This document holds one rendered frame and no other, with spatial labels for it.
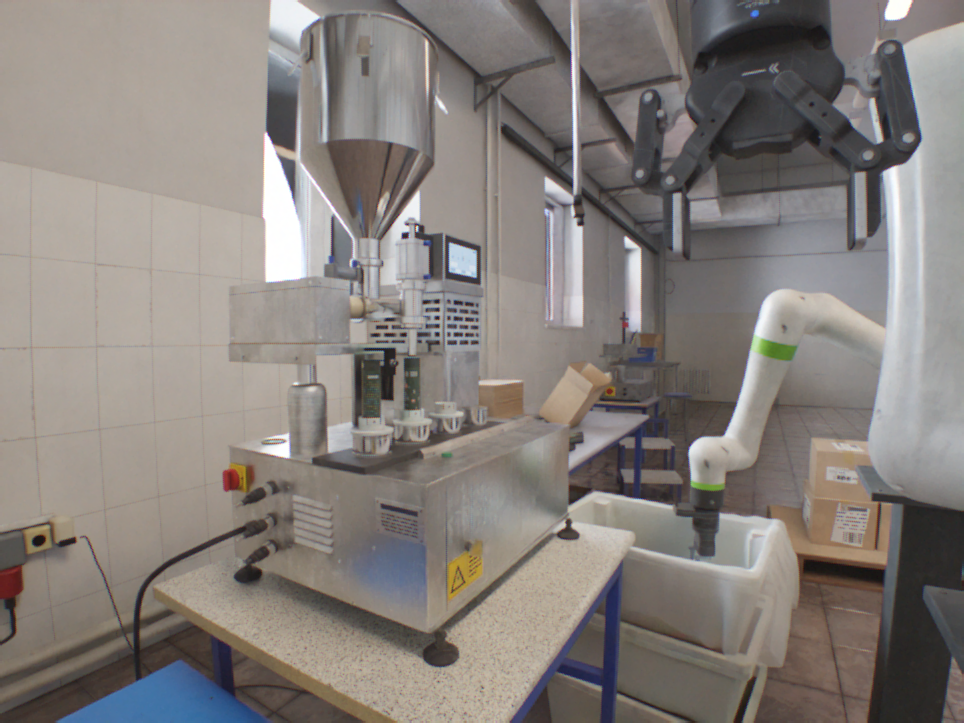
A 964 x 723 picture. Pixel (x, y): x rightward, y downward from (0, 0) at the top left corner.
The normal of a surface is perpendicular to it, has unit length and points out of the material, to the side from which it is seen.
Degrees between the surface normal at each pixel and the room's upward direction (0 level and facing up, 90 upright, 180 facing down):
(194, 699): 0
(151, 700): 0
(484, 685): 0
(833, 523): 90
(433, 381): 90
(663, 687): 96
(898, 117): 90
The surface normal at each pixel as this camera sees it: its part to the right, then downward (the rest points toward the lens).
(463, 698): 0.00, -1.00
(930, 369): -0.77, -0.06
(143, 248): 0.86, 0.02
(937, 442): -0.85, -0.21
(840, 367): -0.50, 0.04
